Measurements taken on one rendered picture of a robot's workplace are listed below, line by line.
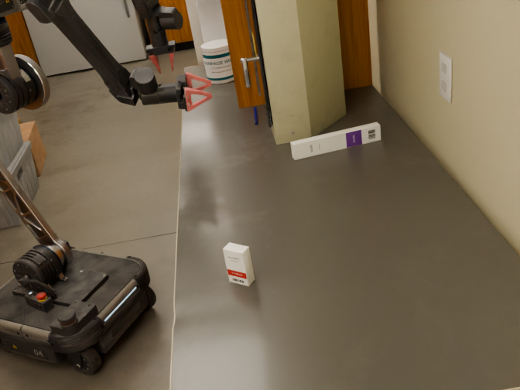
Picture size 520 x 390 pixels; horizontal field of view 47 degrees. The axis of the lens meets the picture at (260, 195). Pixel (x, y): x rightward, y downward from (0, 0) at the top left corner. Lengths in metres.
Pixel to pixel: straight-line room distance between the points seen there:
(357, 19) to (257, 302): 1.23
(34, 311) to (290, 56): 1.53
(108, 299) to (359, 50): 1.39
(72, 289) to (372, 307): 1.72
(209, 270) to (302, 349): 0.33
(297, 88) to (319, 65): 0.11
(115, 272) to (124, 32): 4.38
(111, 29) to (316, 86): 5.09
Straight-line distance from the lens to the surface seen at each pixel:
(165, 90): 1.76
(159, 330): 2.68
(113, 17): 6.73
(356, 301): 1.17
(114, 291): 2.57
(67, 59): 6.92
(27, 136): 4.47
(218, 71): 2.44
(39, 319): 2.58
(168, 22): 2.10
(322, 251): 1.31
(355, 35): 2.15
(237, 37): 2.09
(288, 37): 1.72
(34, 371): 2.74
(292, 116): 1.79
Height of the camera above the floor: 1.69
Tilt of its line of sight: 29 degrees down
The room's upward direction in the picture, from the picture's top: 10 degrees counter-clockwise
